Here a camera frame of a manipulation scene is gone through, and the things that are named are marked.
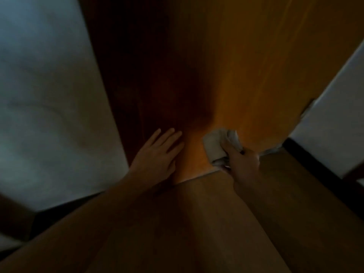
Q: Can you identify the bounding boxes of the person's right hand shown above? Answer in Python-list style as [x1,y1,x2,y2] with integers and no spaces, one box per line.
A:
[220,139,261,185]

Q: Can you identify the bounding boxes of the person's left hand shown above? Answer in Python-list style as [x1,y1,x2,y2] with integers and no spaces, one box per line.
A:
[128,127,185,191]

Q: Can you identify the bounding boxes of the grey cleaning cloth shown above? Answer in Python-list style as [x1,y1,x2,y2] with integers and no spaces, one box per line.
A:
[202,128,243,169]

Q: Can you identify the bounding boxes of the black baseboard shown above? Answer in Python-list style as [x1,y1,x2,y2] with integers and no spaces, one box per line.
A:
[27,173,129,245]
[282,137,364,222]

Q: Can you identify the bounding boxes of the person's left forearm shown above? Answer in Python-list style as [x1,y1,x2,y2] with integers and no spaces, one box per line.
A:
[0,176,160,273]

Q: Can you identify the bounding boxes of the person's right forearm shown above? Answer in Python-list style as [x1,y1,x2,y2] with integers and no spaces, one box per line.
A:
[233,173,364,273]

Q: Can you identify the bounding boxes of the plain orange wooden door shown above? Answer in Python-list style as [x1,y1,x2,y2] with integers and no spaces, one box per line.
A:
[77,0,364,185]

